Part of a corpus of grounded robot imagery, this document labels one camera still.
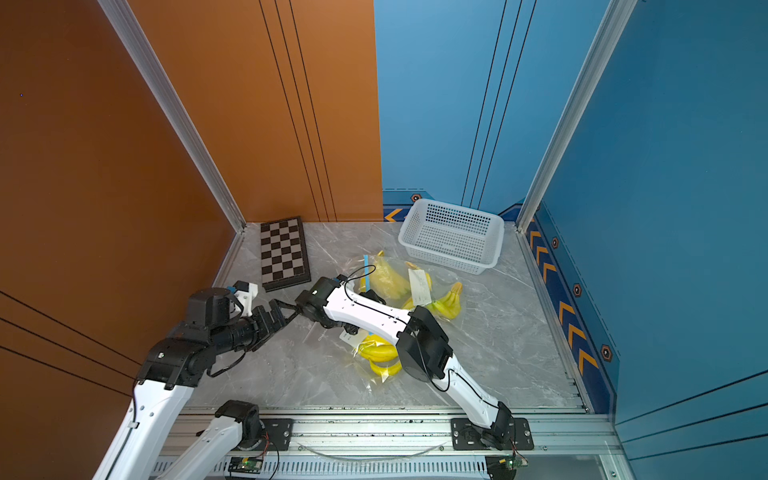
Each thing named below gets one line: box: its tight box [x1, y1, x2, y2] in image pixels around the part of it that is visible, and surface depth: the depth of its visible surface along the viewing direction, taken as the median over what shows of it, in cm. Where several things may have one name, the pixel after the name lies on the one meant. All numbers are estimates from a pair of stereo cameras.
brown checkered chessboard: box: [260, 216, 311, 293], surface depth 108 cm
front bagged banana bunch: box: [339, 330, 403, 390], surface depth 81 cm
